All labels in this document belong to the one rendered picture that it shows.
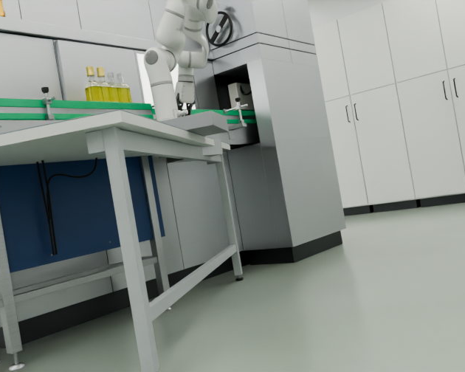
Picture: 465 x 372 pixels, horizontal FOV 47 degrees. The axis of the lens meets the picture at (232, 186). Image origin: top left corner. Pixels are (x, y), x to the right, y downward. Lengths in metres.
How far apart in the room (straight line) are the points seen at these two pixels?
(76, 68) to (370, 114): 3.83
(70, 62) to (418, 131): 3.88
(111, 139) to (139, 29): 1.67
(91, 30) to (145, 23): 0.39
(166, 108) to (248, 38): 1.25
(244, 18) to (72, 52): 1.14
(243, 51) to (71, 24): 1.07
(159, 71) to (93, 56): 0.65
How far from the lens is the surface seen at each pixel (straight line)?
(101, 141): 1.52
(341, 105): 6.05
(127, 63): 2.93
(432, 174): 5.69
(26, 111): 2.20
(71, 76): 2.68
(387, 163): 5.84
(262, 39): 3.33
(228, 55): 3.42
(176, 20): 2.25
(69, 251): 2.20
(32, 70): 2.61
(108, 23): 2.98
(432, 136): 5.67
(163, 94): 2.21
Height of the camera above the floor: 0.49
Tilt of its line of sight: 1 degrees up
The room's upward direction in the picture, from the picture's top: 10 degrees counter-clockwise
